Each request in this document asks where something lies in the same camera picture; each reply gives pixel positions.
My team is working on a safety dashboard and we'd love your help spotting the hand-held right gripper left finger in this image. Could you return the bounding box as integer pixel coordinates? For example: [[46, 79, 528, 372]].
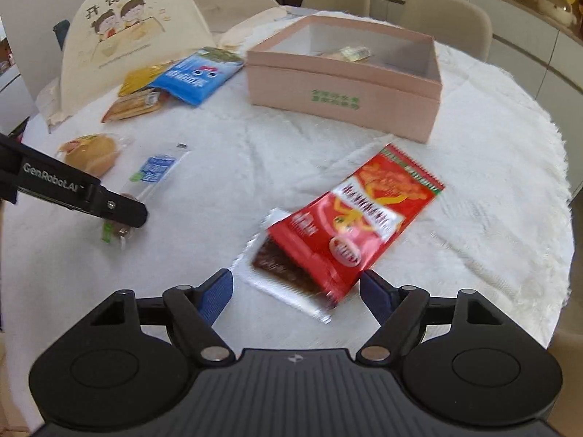
[[89, 268, 234, 367]]

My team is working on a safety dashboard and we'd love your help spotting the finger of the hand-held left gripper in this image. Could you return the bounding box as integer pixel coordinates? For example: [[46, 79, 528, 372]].
[[93, 186, 149, 230]]

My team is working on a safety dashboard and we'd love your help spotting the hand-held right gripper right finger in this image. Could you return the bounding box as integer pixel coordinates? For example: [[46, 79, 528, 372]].
[[356, 269, 502, 367]]

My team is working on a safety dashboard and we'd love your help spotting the round pastry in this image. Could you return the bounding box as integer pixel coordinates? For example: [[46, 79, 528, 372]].
[[55, 133, 134, 179]]

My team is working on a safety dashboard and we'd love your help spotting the clear packet blue label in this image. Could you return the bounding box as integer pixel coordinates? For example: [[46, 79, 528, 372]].
[[101, 142, 190, 250]]

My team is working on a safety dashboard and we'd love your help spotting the clear dark snack bar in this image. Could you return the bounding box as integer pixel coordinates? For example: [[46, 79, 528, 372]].
[[231, 208, 335, 325]]

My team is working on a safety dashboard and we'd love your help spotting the red snack packet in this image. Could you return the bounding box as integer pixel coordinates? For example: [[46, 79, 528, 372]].
[[265, 142, 446, 307]]

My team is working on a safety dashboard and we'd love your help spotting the yellow snack packet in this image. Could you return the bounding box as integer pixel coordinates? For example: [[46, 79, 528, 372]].
[[119, 61, 176, 97]]

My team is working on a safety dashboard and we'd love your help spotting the blue seaweed snack packet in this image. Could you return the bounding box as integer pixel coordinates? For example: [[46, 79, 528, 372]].
[[149, 46, 246, 107]]

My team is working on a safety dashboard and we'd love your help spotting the pink cardboard box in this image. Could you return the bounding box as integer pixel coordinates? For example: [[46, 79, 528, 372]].
[[245, 15, 443, 143]]

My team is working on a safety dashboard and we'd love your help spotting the dark blue chair back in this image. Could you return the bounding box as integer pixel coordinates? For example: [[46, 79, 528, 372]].
[[52, 20, 72, 52]]

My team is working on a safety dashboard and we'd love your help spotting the cream cartoon print food cover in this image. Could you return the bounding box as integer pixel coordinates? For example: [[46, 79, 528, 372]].
[[39, 0, 215, 129]]

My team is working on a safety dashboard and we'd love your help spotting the rice cracker packet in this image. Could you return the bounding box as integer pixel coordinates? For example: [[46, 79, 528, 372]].
[[319, 46, 375, 63]]

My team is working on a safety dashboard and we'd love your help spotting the white sideboard cabinet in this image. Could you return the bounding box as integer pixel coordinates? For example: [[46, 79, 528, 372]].
[[371, 0, 583, 114]]

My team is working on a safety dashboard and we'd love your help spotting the white toy with yellow ears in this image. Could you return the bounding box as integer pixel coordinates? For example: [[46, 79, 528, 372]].
[[534, 0, 577, 27]]

